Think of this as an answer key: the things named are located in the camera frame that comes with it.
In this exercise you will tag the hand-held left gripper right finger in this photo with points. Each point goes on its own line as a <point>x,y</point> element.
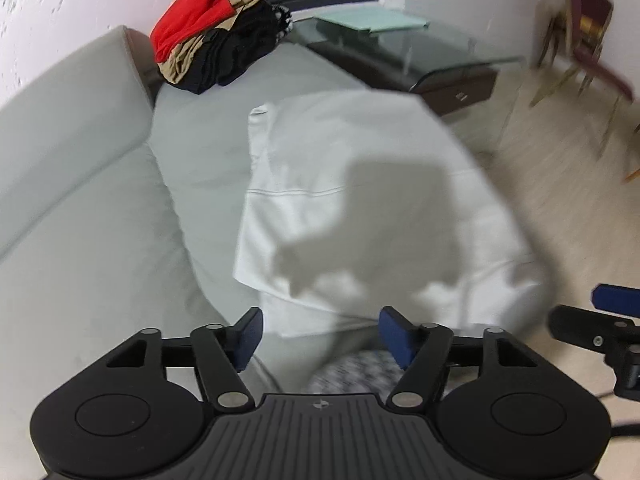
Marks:
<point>395,336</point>

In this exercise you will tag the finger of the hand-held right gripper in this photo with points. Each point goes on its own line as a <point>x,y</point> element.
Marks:
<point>617,297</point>
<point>580,325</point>

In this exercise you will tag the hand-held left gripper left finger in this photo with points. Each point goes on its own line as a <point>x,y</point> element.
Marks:
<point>247,336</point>

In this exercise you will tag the white hooded sweatshirt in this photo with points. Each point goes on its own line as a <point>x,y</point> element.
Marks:
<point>310,160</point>

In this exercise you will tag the black white checked cloth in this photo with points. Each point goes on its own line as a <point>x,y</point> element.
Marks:
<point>360,370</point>

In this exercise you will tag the light grey sofa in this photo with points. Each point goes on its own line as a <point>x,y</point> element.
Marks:
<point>75,160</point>

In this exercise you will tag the glass coffee table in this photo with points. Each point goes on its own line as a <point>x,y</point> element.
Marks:
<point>450,55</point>

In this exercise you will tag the dark red chair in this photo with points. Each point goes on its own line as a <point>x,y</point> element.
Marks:
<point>592,10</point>

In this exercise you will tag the black white striped garment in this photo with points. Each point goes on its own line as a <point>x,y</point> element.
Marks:
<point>282,20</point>

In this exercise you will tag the red folded garment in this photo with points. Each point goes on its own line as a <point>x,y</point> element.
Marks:
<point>190,15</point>

